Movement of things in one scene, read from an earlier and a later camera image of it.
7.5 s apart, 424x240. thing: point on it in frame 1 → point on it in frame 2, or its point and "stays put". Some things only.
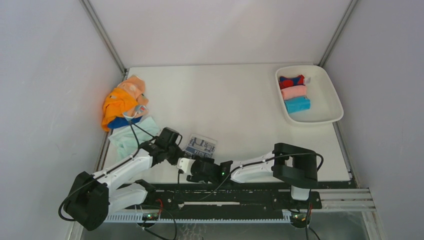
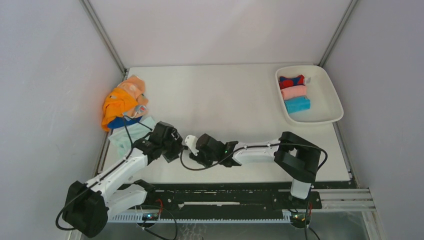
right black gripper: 210,161 → 198,156
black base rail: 225,197 stays put
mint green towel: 127,139 stays put
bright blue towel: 297,104 stays put
